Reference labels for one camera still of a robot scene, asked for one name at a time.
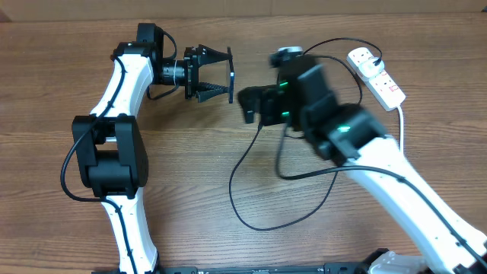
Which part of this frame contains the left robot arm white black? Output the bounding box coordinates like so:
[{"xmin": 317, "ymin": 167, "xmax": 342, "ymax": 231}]
[{"xmin": 60, "ymin": 23, "xmax": 235, "ymax": 273}]

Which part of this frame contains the black USB charging cable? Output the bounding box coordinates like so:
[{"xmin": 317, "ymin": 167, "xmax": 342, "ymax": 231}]
[{"xmin": 228, "ymin": 37, "xmax": 384, "ymax": 232}]

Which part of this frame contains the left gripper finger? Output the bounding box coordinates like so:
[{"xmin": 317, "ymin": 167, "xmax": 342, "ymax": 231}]
[
  {"xmin": 196, "ymin": 82, "xmax": 229, "ymax": 103},
  {"xmin": 197, "ymin": 44, "xmax": 231, "ymax": 65}
]

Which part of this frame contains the Samsung Galaxy smartphone blue screen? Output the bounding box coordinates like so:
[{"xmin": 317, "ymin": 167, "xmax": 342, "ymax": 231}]
[{"xmin": 227, "ymin": 47, "xmax": 235, "ymax": 104}]

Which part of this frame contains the white charger plug adapter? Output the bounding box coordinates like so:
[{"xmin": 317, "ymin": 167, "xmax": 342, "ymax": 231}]
[{"xmin": 358, "ymin": 57, "xmax": 385, "ymax": 79}]

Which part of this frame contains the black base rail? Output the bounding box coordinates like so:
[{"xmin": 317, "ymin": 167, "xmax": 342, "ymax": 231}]
[{"xmin": 154, "ymin": 262, "xmax": 369, "ymax": 274}]

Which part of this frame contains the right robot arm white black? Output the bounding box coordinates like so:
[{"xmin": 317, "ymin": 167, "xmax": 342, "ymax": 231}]
[{"xmin": 237, "ymin": 55, "xmax": 486, "ymax": 273}]

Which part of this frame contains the white power strip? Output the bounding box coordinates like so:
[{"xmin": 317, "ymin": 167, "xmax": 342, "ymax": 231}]
[{"xmin": 346, "ymin": 47, "xmax": 406, "ymax": 111}]

